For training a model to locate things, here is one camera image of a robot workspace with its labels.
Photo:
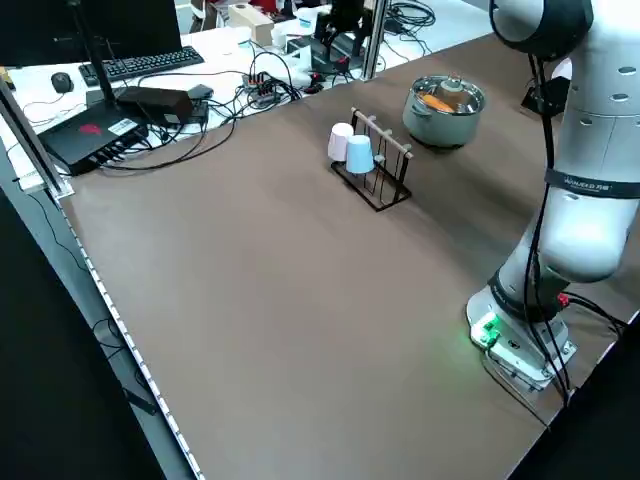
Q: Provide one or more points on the black dish drying rack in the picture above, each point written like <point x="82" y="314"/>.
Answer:
<point x="542" y="102"/>

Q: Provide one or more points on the black box with red logo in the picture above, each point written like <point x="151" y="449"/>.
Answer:
<point x="85" y="137"/>

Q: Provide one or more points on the light blue cup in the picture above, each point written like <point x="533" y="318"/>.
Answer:
<point x="360" y="155"/>

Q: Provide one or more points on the black stand pole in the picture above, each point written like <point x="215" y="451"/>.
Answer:
<point x="95" y="60"/>

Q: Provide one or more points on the orange carrot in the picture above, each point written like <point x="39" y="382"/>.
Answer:
<point x="437" y="103"/>

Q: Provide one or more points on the red plug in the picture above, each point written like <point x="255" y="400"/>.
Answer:
<point x="563" y="300"/>

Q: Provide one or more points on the stainless steel pot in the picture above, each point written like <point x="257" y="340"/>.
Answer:
<point x="440" y="130"/>

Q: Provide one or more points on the aluminium post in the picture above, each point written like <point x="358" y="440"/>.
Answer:
<point x="375" y="40"/>

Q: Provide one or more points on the grey usb hub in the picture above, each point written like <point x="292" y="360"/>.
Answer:
<point x="260" y="87"/>

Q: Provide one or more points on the wooden box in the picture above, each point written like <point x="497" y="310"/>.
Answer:
<point x="252" y="22"/>

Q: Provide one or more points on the black background device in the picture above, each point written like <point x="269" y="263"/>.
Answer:
<point x="345" y="20"/>

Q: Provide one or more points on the glass pot lid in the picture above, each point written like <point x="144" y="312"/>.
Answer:
<point x="450" y="92"/>

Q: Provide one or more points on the small white paper cup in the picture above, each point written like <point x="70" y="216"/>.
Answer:
<point x="278" y="37"/>

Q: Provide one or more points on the aluminium profile bar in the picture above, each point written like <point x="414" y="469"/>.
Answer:
<point x="35" y="145"/>

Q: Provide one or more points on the black computer mouse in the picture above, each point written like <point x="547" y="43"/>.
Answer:
<point x="62" y="82"/>

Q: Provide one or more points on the black keyboard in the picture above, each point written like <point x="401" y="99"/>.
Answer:
<point x="145" y="62"/>

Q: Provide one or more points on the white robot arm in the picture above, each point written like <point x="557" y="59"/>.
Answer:
<point x="585" y="200"/>

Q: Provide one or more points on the white plate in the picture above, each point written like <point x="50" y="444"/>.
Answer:
<point x="562" y="69"/>

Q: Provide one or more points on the black monitor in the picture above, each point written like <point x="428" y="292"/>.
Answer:
<point x="125" y="25"/>

